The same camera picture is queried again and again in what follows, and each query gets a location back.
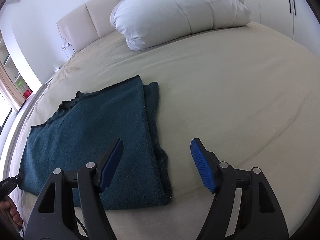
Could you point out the white open bookshelf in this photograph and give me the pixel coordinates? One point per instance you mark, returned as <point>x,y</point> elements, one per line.
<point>11,69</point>

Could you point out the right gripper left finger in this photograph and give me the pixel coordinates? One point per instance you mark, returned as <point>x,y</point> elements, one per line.
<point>69,205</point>

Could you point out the beige upholstered headboard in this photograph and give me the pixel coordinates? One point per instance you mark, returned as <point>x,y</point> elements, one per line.
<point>87,23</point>

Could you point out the white wardrobe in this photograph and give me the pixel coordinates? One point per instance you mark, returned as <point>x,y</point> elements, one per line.
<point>292,18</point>

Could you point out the beige bed sheet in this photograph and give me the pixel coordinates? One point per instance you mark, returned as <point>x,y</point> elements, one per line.
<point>250,94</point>

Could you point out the wall power socket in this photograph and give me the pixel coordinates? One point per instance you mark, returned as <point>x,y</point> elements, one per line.
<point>65,46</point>

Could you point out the beige curtain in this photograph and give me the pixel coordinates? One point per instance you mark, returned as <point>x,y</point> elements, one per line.
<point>11,94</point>

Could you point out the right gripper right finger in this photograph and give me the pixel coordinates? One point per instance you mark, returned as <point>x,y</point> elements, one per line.
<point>260,215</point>

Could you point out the white folded duvet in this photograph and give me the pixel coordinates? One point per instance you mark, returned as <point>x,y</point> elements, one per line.
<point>149,23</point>

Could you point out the person's left hand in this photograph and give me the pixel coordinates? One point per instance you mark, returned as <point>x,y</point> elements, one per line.
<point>9,209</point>

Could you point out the red storage box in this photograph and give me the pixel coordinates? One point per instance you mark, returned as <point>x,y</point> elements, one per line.
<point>27,93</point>

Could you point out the dark green knit sweater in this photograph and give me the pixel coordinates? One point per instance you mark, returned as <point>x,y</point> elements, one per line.
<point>83,128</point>

